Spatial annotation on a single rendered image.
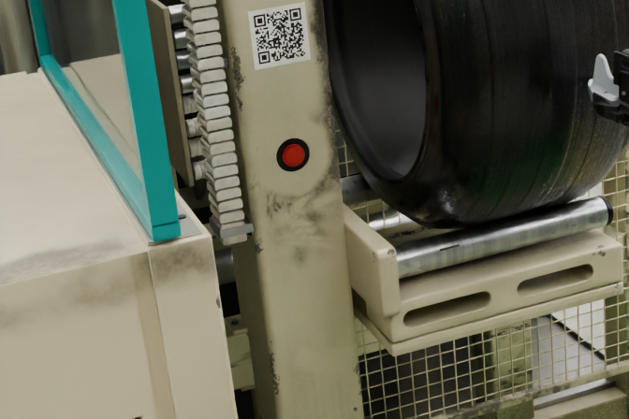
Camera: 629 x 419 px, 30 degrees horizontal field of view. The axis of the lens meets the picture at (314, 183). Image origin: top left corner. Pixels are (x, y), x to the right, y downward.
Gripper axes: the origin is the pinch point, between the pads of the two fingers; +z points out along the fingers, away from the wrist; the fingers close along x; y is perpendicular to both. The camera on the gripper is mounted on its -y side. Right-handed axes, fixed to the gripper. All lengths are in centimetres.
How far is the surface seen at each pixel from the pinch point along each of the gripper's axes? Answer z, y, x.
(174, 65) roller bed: 60, -3, 39
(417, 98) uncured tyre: 50, -13, 2
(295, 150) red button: 20.4, -7.0, 32.5
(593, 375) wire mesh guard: 61, -82, -37
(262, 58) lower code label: 20.8, 5.8, 35.4
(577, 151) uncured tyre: 4.2, -9.1, 0.5
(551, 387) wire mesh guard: 61, -82, -28
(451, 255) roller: 13.1, -23.7, 14.6
